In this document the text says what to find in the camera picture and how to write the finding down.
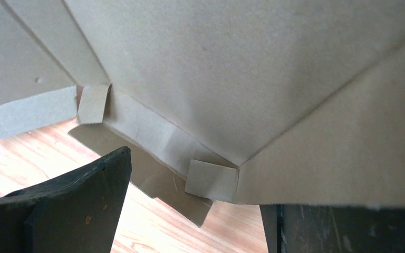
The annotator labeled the cardboard box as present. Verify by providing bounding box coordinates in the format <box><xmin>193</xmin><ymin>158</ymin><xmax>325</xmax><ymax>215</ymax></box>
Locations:
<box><xmin>0</xmin><ymin>1</ymin><xmax>405</xmax><ymax>225</ymax></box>

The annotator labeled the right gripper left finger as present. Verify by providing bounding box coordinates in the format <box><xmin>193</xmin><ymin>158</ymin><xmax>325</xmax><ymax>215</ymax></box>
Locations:
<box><xmin>0</xmin><ymin>146</ymin><xmax>132</xmax><ymax>252</ymax></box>

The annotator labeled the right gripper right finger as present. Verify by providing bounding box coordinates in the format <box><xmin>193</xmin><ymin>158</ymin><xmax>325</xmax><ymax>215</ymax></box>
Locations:
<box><xmin>260</xmin><ymin>205</ymin><xmax>405</xmax><ymax>252</ymax></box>

